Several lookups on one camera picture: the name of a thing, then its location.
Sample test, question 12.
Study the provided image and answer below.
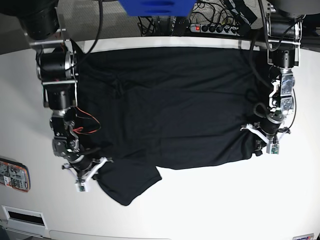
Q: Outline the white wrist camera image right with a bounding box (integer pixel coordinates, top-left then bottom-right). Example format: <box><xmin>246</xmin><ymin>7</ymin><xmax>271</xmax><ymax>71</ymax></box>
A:
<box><xmin>240</xmin><ymin>122</ymin><xmax>291</xmax><ymax>155</ymax></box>

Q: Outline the white table cable slot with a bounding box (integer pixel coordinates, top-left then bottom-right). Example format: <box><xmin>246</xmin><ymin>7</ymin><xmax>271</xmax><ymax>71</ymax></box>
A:
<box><xmin>1</xmin><ymin>205</ymin><xmax>48</xmax><ymax>229</ymax></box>

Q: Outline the blue plastic bin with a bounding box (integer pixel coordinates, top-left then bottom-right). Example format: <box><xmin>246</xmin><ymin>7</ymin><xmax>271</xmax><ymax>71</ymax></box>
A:
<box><xmin>119</xmin><ymin>0</ymin><xmax>196</xmax><ymax>17</ymax></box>

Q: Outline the black box under bin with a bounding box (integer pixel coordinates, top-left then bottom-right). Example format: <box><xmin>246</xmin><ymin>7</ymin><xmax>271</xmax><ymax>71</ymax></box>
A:
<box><xmin>171</xmin><ymin>16</ymin><xmax>189</xmax><ymax>37</ymax></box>

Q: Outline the black T-shirt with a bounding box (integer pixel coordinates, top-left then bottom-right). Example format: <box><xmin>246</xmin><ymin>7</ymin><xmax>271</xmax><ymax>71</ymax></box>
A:
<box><xmin>76</xmin><ymin>47</ymin><xmax>269</xmax><ymax>206</ymax></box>

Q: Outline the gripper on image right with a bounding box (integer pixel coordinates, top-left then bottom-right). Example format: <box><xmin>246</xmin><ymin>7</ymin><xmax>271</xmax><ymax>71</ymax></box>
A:
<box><xmin>254</xmin><ymin>116</ymin><xmax>285</xmax><ymax>156</ymax></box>

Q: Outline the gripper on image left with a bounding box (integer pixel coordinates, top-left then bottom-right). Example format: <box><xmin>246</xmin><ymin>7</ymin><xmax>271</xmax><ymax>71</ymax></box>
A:
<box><xmin>68</xmin><ymin>153</ymin><xmax>100</xmax><ymax>177</ymax></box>

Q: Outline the power strip with red switch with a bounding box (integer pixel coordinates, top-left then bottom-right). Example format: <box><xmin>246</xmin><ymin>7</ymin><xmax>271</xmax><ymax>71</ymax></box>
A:
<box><xmin>189</xmin><ymin>23</ymin><xmax>240</xmax><ymax>36</ymax></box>

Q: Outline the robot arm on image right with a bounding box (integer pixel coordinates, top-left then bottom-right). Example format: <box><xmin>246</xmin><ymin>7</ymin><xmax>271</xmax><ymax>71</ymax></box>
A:
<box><xmin>241</xmin><ymin>0</ymin><xmax>305</xmax><ymax>155</ymax></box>

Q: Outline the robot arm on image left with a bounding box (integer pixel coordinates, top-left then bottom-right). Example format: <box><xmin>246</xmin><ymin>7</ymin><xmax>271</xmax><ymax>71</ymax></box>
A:
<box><xmin>11</xmin><ymin>0</ymin><xmax>98</xmax><ymax>177</ymax></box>

